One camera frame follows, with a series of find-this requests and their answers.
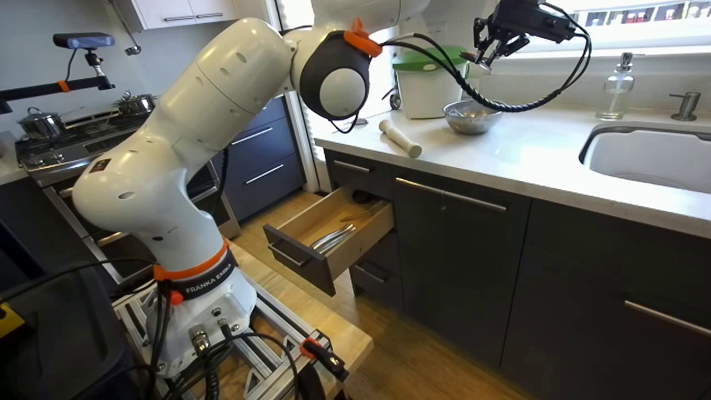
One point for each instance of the grey camera on stand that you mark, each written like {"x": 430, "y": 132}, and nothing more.
{"x": 84, "y": 42}

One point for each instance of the orange black clamp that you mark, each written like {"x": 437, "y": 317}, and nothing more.
{"x": 322, "y": 359}

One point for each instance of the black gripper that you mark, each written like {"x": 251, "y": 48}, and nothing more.
{"x": 530, "y": 18}

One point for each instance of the black equipment box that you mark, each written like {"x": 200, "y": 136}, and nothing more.
{"x": 58, "y": 342}

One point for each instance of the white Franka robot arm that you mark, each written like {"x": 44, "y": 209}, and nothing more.
{"x": 224, "y": 97}

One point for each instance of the open wooden drawer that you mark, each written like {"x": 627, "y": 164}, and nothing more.
{"x": 334, "y": 240}

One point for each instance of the chrome countertop pump fixture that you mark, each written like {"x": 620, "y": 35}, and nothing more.
{"x": 685, "y": 106}

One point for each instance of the wooden robot mounting platform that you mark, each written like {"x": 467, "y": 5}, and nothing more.
{"x": 311, "y": 313}

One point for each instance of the white kitchen sink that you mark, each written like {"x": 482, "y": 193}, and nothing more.
{"x": 651, "y": 158}

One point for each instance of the silver metal bowl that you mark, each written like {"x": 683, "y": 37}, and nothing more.
{"x": 472, "y": 119}

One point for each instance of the black kitchen stove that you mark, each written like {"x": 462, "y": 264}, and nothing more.
{"x": 68, "y": 157}

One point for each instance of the silver metal utensils in drawer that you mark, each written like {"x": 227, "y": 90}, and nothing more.
{"x": 334, "y": 238}

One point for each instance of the white bin with green lid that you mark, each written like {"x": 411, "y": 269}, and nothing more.
{"x": 426, "y": 93}

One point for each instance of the clear soap dispenser bottle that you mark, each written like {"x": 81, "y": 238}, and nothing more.
{"x": 616, "y": 93}

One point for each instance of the steel pot on stove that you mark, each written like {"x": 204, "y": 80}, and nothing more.
{"x": 41, "y": 126}
{"x": 135, "y": 106}

